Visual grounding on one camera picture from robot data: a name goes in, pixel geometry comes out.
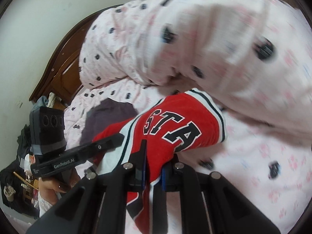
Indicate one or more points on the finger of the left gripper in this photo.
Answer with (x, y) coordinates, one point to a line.
(108, 143)

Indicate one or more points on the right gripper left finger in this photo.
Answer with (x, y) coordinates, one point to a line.
(97, 204)

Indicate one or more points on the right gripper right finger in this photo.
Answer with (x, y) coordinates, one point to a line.
(209, 203)

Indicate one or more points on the red basketball jersey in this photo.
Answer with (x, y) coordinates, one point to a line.
(174, 124)

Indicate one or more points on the blue-grey clothes pile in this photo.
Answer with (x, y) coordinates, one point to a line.
(51, 101)

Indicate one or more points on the person's left hand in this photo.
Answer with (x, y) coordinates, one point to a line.
(49, 187)

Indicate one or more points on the folded dark purple garment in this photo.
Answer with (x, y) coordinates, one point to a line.
(106, 113)

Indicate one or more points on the pink cat-print bed sheet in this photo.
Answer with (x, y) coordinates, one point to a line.
(272, 169)

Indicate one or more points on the dark wooden headboard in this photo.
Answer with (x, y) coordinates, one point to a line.
(61, 75)

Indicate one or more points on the pink cat-print quilt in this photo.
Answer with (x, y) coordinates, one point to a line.
(254, 56)

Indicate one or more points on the black camera box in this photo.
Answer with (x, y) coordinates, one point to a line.
(47, 130)

